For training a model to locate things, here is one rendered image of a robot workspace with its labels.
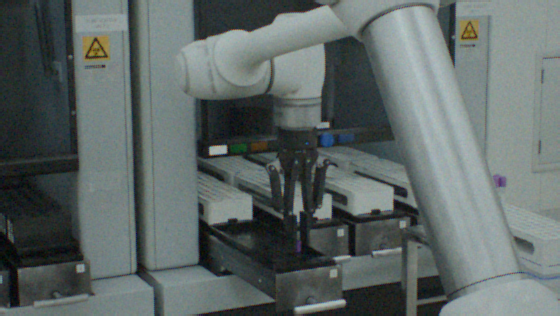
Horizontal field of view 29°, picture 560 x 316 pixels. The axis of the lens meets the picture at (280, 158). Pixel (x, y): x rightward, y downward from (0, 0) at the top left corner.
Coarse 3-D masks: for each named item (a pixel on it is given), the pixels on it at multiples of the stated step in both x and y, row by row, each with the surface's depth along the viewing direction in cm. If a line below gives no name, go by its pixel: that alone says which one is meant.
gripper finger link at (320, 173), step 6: (324, 162) 209; (318, 168) 210; (324, 168) 209; (318, 174) 210; (324, 174) 209; (318, 180) 210; (324, 180) 210; (318, 186) 210; (324, 186) 210; (318, 192) 210; (318, 198) 210; (318, 204) 210
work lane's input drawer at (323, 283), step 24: (216, 240) 219; (240, 240) 219; (264, 240) 218; (240, 264) 209; (264, 264) 201; (288, 264) 197; (312, 264) 198; (336, 264) 201; (264, 288) 199; (288, 288) 196; (312, 288) 198; (336, 288) 200
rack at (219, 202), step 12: (204, 180) 246; (216, 180) 246; (204, 192) 233; (216, 192) 234; (228, 192) 234; (240, 192) 234; (204, 204) 227; (216, 204) 226; (228, 204) 227; (240, 204) 228; (252, 204) 230; (204, 216) 228; (216, 216) 226; (228, 216) 227; (240, 216) 229; (252, 216) 230
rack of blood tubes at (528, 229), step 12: (504, 204) 214; (516, 216) 204; (528, 216) 204; (540, 216) 204; (516, 228) 195; (528, 228) 195; (540, 228) 195; (552, 228) 195; (516, 240) 207; (528, 240) 192; (540, 240) 189; (552, 240) 188; (528, 252) 201; (540, 252) 189; (552, 252) 189; (528, 264) 193; (540, 264) 189; (552, 264) 189
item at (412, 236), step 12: (552, 216) 229; (408, 228) 220; (420, 228) 220; (408, 240) 219; (420, 240) 214; (408, 252) 220; (408, 264) 220; (408, 276) 221; (528, 276) 188; (540, 276) 188; (552, 276) 188; (408, 288) 221; (552, 288) 181; (408, 300) 222; (408, 312) 222
